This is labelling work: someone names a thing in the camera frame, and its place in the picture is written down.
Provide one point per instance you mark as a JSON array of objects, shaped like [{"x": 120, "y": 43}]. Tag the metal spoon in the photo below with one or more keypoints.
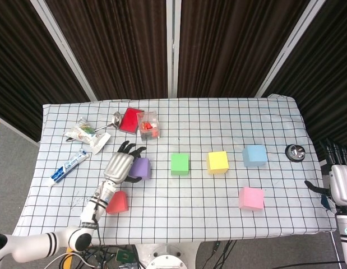
[{"x": 117, "y": 119}]

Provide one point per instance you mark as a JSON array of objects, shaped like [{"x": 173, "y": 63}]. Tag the green foam cube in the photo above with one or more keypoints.
[{"x": 179, "y": 165}]

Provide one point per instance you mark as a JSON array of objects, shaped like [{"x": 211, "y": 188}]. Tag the red ink pad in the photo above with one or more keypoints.
[{"x": 128, "y": 120}]

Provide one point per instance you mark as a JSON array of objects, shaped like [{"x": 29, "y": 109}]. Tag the blue cloth object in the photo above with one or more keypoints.
[{"x": 326, "y": 203}]

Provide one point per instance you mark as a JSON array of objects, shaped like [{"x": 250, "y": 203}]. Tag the green circuit board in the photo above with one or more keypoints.
[{"x": 124, "y": 255}]

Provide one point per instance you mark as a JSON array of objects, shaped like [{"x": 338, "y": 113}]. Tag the crumpled white snack bag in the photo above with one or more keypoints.
[{"x": 86, "y": 134}]

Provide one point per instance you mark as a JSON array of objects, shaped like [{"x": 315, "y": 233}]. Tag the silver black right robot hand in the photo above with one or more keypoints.
[{"x": 341, "y": 185}]

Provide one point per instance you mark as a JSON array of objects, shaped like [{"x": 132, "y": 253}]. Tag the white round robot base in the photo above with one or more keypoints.
[{"x": 167, "y": 255}]

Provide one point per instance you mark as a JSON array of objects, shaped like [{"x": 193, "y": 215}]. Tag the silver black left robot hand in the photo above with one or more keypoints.
[{"x": 118, "y": 168}]

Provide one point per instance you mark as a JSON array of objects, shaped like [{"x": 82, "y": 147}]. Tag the white partition frame post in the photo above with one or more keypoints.
[
  {"x": 291, "y": 47},
  {"x": 173, "y": 47},
  {"x": 64, "y": 47}
]

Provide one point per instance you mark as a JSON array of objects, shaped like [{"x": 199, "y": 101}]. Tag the light blue foam cube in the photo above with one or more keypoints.
[{"x": 254, "y": 155}]

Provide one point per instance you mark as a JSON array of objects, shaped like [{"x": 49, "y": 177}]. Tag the white blue toothpaste tube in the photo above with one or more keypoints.
[{"x": 66, "y": 168}]

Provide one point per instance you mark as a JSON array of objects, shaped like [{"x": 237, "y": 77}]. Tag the red foam cube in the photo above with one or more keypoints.
[{"x": 118, "y": 204}]

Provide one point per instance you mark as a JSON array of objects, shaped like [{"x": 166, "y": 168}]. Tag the purple foam cube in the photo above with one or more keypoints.
[{"x": 142, "y": 168}]

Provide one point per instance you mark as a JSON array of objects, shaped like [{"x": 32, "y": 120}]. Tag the pink foam cube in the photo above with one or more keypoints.
[{"x": 251, "y": 199}]

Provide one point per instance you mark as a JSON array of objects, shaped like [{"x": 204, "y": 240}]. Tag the clear plastic box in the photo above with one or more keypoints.
[{"x": 148, "y": 117}]

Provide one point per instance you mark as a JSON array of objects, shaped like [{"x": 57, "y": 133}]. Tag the yellow foam cube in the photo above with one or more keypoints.
[{"x": 218, "y": 162}]

